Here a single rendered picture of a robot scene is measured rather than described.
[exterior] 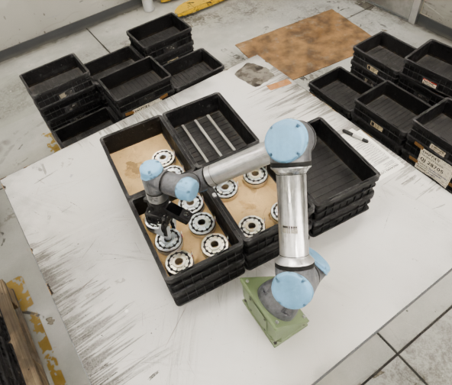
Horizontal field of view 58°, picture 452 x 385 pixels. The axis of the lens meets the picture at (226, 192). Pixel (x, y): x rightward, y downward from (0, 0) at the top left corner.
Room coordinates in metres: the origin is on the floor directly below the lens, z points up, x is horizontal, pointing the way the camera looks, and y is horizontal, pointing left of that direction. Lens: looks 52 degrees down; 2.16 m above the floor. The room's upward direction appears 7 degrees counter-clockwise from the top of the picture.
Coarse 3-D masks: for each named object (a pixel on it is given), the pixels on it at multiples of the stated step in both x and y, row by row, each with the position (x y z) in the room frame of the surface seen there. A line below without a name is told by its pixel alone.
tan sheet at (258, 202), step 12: (240, 180) 1.11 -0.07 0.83; (240, 192) 1.05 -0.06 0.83; (252, 192) 1.04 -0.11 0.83; (264, 192) 1.03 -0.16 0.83; (276, 192) 1.02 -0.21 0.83; (228, 204) 1.00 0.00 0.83; (240, 204) 0.99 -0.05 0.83; (252, 204) 0.98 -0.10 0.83; (264, 204) 0.97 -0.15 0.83; (240, 216) 0.93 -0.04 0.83; (264, 216) 0.92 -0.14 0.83; (252, 228) 0.87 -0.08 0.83
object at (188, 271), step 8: (144, 192) 1.03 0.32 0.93; (208, 192) 0.99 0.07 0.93; (216, 200) 0.95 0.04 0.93; (136, 216) 0.92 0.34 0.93; (224, 216) 0.87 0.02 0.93; (232, 224) 0.83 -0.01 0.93; (144, 232) 0.84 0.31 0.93; (240, 240) 0.76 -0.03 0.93; (152, 248) 0.77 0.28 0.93; (232, 248) 0.73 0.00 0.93; (240, 248) 0.74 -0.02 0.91; (216, 256) 0.71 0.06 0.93; (224, 256) 0.72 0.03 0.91; (160, 264) 0.71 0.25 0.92; (200, 264) 0.68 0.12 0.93; (208, 264) 0.69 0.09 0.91; (184, 272) 0.66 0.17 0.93; (192, 272) 0.67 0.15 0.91; (168, 280) 0.64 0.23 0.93; (176, 280) 0.65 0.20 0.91
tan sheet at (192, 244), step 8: (176, 200) 1.05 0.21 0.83; (144, 216) 0.99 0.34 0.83; (144, 224) 0.95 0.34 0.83; (176, 224) 0.93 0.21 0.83; (184, 224) 0.93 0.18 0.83; (216, 224) 0.91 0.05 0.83; (184, 232) 0.89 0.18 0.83; (216, 232) 0.87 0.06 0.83; (152, 240) 0.87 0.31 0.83; (184, 240) 0.85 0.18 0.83; (192, 240) 0.85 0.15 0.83; (200, 240) 0.84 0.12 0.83; (184, 248) 0.82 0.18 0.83; (192, 248) 0.81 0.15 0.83; (200, 248) 0.81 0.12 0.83; (160, 256) 0.80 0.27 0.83; (200, 256) 0.78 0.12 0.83
